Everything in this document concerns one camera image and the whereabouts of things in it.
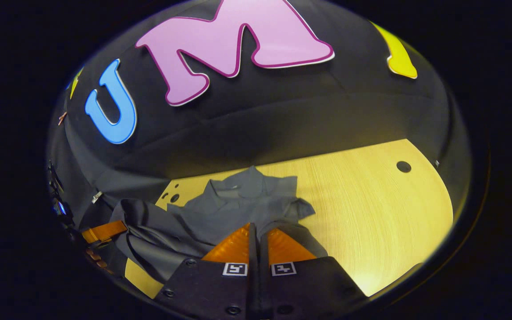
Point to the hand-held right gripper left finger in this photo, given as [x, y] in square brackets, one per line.
[251, 284]

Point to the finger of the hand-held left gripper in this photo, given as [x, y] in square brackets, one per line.
[105, 231]

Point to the grey button shirt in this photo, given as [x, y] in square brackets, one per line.
[238, 200]

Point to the small copper clip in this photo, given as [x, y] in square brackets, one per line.
[62, 118]

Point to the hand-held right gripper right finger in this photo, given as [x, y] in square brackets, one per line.
[266, 284]

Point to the black backdrop cloth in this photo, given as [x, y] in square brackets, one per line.
[260, 120]

